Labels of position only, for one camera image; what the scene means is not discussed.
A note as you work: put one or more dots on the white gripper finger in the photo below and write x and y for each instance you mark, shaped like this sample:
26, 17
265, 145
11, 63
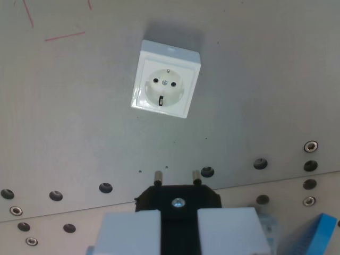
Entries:
228, 231
127, 233

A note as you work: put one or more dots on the black two-pin power plug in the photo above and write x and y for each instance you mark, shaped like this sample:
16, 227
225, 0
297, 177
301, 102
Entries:
178, 194

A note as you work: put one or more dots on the silver hex socket screw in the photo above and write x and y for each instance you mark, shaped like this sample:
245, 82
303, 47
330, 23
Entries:
31, 241
16, 211
310, 146
309, 201

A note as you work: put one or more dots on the blue ribbed plastic block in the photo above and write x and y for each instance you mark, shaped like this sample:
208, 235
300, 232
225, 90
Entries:
308, 236

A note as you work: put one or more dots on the white wall socket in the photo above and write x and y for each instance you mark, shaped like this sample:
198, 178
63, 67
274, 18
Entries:
164, 82

